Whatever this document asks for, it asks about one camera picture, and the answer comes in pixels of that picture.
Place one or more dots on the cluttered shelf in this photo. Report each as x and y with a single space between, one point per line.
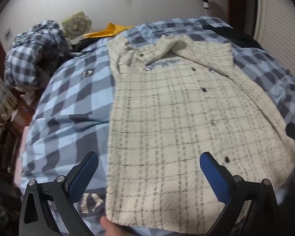
5 127

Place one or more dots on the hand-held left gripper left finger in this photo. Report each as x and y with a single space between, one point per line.
83 177

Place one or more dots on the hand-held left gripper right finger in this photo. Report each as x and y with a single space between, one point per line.
215 177

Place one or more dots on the yellow cloth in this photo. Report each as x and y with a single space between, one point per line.
108 32

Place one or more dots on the beige small fan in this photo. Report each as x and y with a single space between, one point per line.
75 25

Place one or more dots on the blue checkered bed sheet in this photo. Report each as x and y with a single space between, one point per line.
71 103

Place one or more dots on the black cloth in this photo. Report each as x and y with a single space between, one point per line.
241 38

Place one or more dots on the checkered quilt pile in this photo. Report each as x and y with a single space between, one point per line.
24 59

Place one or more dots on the cream plaid jacket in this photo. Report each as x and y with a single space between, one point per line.
174 118

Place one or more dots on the wall switch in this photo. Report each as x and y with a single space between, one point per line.
7 33

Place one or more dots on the white ribbed panel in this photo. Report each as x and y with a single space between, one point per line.
277 22

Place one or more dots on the red-brown door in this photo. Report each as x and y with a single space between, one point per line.
238 5

